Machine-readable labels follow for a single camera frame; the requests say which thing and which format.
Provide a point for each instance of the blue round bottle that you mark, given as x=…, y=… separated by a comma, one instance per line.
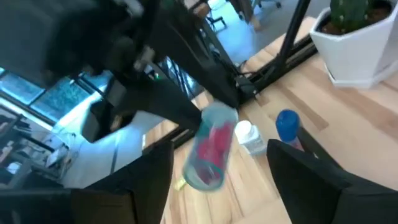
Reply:
x=287, y=124

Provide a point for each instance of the white angular plant pot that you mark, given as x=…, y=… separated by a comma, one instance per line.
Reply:
x=351, y=56

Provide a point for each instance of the white supplement bottle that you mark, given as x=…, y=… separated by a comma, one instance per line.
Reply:
x=248, y=137

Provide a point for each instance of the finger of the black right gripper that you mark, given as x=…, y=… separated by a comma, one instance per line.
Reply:
x=161, y=102

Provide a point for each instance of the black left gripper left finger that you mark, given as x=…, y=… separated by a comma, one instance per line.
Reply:
x=149, y=180

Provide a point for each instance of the cluttered workbench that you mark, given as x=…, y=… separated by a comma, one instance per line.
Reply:
x=31, y=149

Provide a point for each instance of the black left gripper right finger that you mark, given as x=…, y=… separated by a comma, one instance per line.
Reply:
x=304, y=186

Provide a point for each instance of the green cactus plant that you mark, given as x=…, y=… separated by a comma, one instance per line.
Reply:
x=348, y=12

